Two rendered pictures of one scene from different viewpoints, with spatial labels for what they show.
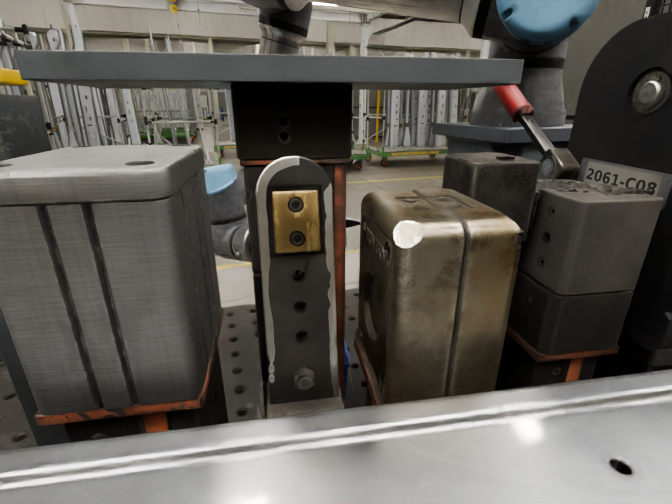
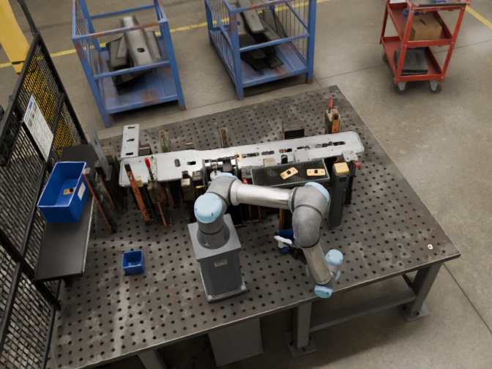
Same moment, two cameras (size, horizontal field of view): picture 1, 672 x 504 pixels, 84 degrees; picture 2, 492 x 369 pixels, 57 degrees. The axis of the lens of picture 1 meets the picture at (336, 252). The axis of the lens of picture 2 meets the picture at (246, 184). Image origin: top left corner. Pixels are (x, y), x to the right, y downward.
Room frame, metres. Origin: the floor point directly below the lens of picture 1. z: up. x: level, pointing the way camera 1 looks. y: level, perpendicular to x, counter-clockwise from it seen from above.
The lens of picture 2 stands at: (1.90, -0.01, 2.77)
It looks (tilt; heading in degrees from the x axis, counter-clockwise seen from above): 48 degrees down; 186
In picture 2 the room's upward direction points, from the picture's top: 6 degrees counter-clockwise
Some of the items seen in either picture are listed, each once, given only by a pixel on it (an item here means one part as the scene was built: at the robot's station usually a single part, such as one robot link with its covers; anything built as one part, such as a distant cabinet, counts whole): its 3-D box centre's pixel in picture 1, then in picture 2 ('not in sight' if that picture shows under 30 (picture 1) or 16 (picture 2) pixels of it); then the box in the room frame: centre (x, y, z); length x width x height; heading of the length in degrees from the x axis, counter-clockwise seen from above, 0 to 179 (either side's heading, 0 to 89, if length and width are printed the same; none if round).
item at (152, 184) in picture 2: not in sight; (159, 204); (0.32, -0.67, 0.88); 0.07 x 0.06 x 0.35; 9
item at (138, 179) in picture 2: not in sight; (145, 200); (0.29, -0.76, 0.88); 0.04 x 0.04 x 0.36; 9
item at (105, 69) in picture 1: (290, 75); (289, 174); (0.37, 0.04, 1.16); 0.37 x 0.14 x 0.02; 99
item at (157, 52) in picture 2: not in sight; (129, 45); (-2.08, -1.47, 0.47); 1.20 x 0.80 x 0.95; 17
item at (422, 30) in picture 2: not in sight; (417, 32); (-2.07, 1.32, 0.49); 0.81 x 0.47 x 0.97; 2
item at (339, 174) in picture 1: (299, 302); (289, 204); (0.37, 0.04, 0.92); 0.10 x 0.08 x 0.45; 99
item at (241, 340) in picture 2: not in sight; (229, 312); (0.69, -0.31, 0.33); 0.31 x 0.31 x 0.66; 18
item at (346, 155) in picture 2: not in sight; (346, 178); (0.15, 0.37, 0.88); 0.11 x 0.10 x 0.36; 9
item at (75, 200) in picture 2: not in sight; (66, 191); (0.41, -1.10, 1.10); 0.30 x 0.17 x 0.13; 0
